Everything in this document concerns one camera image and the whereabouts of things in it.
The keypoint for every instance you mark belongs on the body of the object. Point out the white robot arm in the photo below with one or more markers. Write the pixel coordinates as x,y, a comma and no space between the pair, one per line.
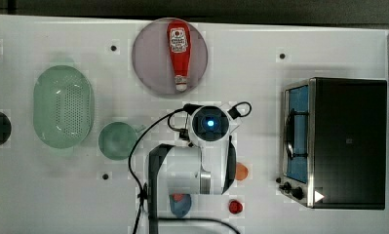
206,165

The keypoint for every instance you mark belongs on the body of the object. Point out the green mug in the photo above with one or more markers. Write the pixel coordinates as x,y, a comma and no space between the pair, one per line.
117,139

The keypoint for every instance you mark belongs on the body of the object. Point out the round grey plate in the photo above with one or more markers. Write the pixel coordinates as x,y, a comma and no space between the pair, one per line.
152,61

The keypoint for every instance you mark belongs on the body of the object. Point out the plush orange fruit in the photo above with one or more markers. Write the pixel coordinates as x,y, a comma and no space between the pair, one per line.
242,172

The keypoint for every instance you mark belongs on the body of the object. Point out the red strawberry in bowl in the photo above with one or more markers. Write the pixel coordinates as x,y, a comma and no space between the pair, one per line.
178,197

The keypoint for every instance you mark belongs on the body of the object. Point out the plush red ketchup bottle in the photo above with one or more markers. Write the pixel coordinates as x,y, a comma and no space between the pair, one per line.
179,41

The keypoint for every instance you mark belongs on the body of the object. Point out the blue bowl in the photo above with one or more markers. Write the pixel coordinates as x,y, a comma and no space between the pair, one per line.
181,209

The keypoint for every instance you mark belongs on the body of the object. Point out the plush red strawberry on table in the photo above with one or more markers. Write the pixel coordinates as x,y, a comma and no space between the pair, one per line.
235,207

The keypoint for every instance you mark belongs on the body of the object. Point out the green perforated colander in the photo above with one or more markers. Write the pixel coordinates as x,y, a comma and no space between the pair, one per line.
63,107

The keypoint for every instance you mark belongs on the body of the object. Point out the silver black toaster oven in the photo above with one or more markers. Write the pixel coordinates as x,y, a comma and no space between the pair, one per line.
334,143

